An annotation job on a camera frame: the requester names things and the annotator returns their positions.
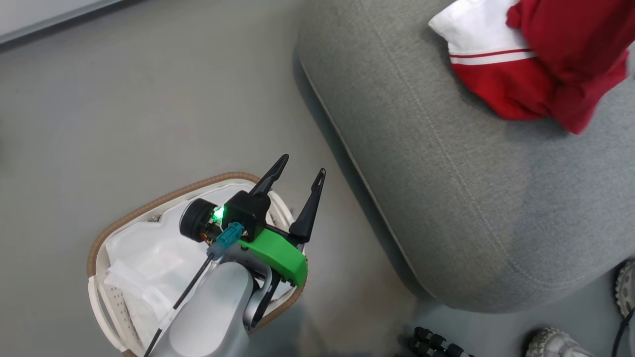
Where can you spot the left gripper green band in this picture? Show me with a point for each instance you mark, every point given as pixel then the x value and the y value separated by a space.
pixel 273 250

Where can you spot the red jersey white lettering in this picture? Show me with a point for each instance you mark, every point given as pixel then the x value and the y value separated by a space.
pixel 491 59

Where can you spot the red and white shirt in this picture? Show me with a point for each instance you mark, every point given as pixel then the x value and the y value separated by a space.
pixel 570 44

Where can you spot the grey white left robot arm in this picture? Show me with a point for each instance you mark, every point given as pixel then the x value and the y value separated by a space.
pixel 213 312

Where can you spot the grey fabric sofa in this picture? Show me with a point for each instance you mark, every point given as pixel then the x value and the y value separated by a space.
pixel 446 188

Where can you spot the white mesh basket liner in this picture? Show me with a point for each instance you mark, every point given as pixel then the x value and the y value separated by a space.
pixel 144 263

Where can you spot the white basket brown woven rim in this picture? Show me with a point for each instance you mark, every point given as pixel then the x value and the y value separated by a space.
pixel 101 243

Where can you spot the grey partition bottom rail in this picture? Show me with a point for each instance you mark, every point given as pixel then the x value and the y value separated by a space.
pixel 44 22

